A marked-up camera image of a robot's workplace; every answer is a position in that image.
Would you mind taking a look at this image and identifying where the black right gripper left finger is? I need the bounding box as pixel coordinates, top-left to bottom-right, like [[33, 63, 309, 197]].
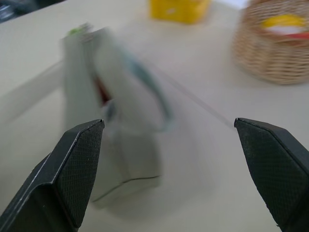
[[0, 118, 105, 232]]

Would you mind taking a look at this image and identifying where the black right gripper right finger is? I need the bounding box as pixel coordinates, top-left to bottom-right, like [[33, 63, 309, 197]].
[[233, 117, 309, 232]]

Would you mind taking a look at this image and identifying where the grey fabric bag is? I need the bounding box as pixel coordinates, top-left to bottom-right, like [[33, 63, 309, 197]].
[[59, 22, 175, 210]]

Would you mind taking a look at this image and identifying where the woven wicker basket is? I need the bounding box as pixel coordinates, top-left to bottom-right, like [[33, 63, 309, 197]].
[[231, 0, 309, 86]]

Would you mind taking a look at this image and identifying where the yellow and white packet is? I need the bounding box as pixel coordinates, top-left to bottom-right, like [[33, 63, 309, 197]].
[[261, 14, 309, 40]]

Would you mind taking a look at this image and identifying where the yellow box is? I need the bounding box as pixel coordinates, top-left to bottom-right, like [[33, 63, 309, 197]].
[[150, 0, 211, 24]]

